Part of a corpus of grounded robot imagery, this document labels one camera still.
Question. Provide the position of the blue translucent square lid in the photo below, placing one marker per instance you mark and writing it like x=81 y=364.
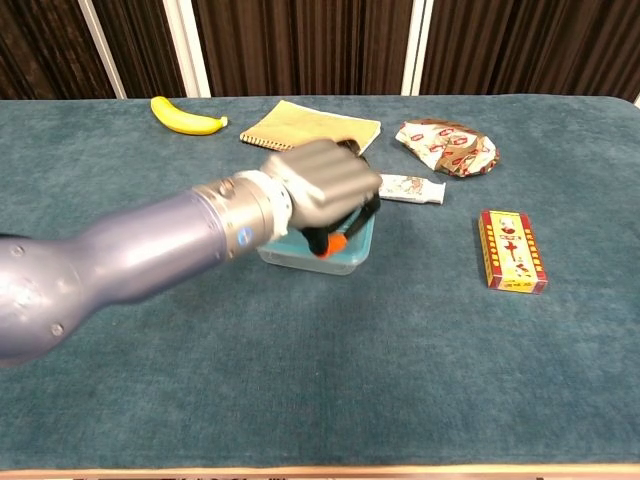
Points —
x=357 y=245

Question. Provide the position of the crumpled red white snack wrapper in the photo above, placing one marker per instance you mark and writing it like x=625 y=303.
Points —
x=450 y=147

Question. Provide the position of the white printed toothpaste tube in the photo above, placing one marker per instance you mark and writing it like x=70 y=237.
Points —
x=415 y=189

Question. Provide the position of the dark brown pleated curtain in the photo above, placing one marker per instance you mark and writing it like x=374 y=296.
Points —
x=300 y=45

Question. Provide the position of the tan spiral notebook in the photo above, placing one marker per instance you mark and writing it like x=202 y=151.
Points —
x=300 y=125

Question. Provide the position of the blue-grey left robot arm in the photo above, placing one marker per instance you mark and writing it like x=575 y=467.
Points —
x=125 y=265

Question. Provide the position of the yellow banana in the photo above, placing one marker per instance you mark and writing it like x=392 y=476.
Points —
x=185 y=124

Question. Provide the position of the transparent plastic container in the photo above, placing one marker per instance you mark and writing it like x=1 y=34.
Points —
x=345 y=269

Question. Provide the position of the teal table cloth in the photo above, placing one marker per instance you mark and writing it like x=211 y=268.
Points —
x=300 y=350

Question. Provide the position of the red yellow card box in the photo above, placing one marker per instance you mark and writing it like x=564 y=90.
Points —
x=510 y=250

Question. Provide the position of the thin grey white frame post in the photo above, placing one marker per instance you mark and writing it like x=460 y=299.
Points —
x=102 y=50

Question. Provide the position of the wide white frame post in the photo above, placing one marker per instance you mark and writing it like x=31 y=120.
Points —
x=187 y=50

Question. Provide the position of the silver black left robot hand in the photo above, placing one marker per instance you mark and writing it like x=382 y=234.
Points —
x=330 y=185

